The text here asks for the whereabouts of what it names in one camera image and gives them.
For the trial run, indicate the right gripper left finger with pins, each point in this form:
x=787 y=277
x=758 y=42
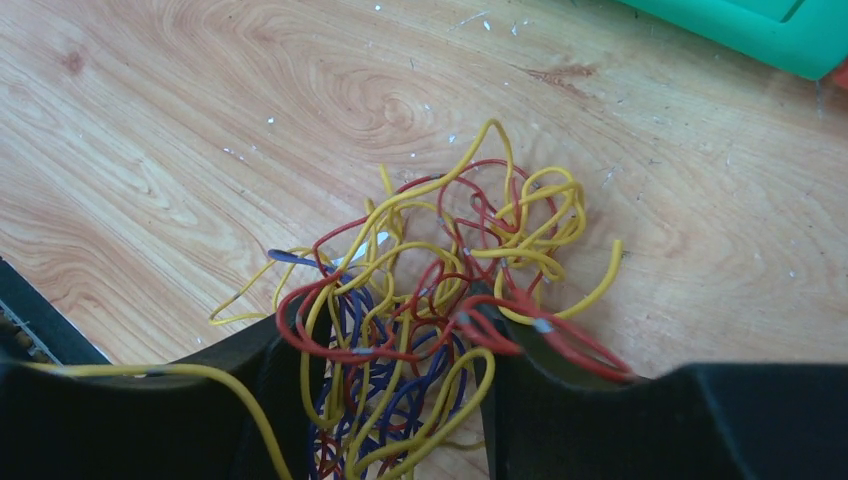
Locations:
x=166 y=427

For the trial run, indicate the green plastic bin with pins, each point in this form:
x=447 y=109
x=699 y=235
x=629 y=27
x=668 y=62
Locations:
x=805 y=38

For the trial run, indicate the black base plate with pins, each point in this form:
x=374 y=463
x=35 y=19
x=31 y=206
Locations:
x=51 y=332

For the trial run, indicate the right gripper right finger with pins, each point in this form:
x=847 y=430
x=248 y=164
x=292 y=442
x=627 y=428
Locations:
x=545 y=418

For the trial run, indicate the red plastic bin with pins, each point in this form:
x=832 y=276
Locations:
x=840 y=75

